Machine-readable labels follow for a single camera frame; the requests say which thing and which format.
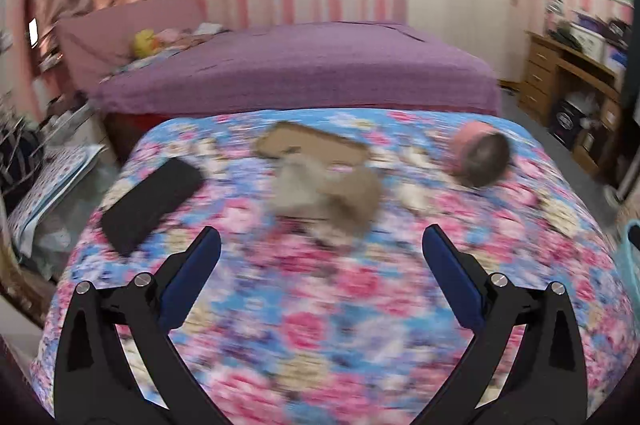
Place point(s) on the purple polka-dot bed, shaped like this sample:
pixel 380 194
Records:
pixel 345 64

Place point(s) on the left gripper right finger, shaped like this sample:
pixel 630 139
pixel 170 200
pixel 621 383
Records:
pixel 547 383

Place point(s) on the wooden desk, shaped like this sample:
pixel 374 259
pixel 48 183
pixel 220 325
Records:
pixel 554 72

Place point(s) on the white storage box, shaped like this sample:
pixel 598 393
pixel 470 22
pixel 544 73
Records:
pixel 592 43

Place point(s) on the black box under desk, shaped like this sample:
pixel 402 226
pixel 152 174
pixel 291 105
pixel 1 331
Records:
pixel 566 123

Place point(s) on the pink steel-lined mug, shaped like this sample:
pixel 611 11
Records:
pixel 479 154

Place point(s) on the tan slipper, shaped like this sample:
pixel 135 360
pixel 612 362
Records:
pixel 304 188

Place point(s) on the yellow duck plush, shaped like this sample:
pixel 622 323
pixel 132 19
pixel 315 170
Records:
pixel 145 44

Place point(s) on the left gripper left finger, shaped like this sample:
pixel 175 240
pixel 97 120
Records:
pixel 93 380

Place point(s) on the floral blue quilt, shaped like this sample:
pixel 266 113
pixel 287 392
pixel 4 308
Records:
pixel 297 325

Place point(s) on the pink headboard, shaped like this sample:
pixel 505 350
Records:
pixel 94 44

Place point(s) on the light blue plastic basket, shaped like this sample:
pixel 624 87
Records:
pixel 627 260

